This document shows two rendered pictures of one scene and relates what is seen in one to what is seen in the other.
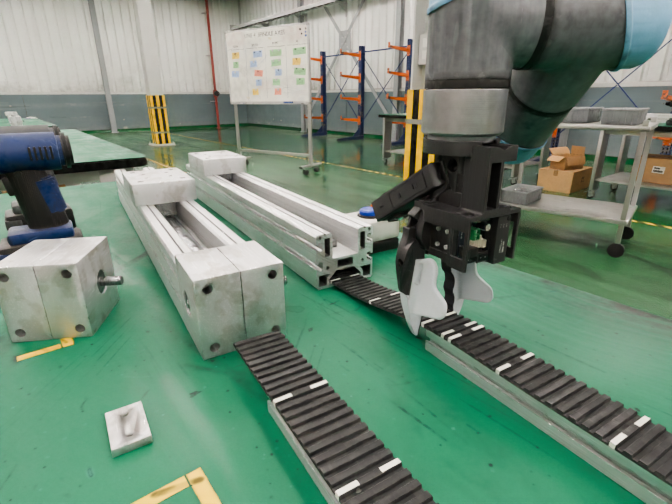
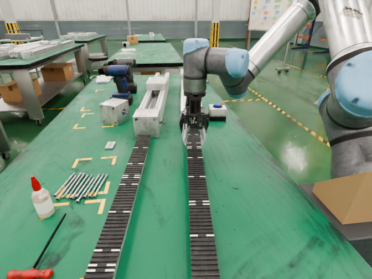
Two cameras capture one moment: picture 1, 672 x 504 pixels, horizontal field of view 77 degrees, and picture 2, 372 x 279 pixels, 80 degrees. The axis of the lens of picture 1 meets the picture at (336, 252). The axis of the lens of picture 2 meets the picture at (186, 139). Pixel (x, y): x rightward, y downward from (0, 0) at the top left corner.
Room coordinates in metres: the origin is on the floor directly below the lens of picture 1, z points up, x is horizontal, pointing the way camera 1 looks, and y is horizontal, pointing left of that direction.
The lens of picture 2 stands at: (-0.22, -0.45, 1.21)
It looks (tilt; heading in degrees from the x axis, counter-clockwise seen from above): 28 degrees down; 30
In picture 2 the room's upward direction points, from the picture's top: straight up
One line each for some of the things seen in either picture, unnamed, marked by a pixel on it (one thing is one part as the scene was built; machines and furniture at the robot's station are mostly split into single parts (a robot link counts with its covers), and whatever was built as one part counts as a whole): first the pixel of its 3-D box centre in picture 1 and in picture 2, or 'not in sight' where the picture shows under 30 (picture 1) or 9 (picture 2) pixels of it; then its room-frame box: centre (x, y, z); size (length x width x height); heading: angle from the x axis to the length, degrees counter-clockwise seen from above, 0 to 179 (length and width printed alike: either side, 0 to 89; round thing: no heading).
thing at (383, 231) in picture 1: (365, 231); (215, 112); (0.75, -0.06, 0.81); 0.10 x 0.08 x 0.06; 121
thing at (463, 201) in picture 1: (460, 201); (194, 109); (0.41, -0.12, 0.95); 0.09 x 0.08 x 0.12; 31
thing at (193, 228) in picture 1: (162, 215); (158, 93); (0.83, 0.35, 0.82); 0.80 x 0.10 x 0.09; 31
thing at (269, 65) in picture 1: (270, 102); (268, 30); (6.51, 0.95, 0.97); 1.51 x 0.50 x 1.95; 58
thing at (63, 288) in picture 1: (72, 285); (117, 111); (0.48, 0.33, 0.83); 0.11 x 0.10 x 0.10; 99
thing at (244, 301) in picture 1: (240, 292); (150, 123); (0.46, 0.12, 0.83); 0.12 x 0.09 x 0.10; 121
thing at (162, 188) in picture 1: (159, 191); (157, 85); (0.83, 0.35, 0.87); 0.16 x 0.11 x 0.07; 31
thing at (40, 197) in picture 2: not in sight; (40, 195); (-0.04, 0.06, 0.84); 0.04 x 0.04 x 0.12
